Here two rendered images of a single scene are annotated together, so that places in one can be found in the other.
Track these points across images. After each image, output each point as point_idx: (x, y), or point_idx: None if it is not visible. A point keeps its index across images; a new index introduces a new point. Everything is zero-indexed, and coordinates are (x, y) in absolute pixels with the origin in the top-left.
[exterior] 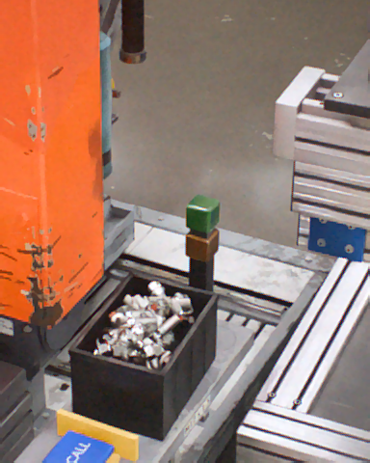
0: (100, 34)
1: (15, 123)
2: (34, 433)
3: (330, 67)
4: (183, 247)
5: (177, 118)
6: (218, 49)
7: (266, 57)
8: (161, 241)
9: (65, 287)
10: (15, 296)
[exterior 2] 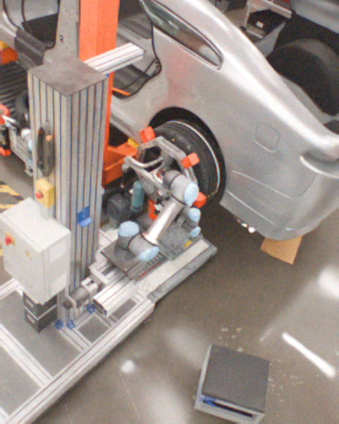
0: (139, 186)
1: None
2: None
3: (290, 372)
4: (167, 272)
5: (256, 307)
6: (309, 339)
7: (300, 353)
8: (171, 268)
9: None
10: None
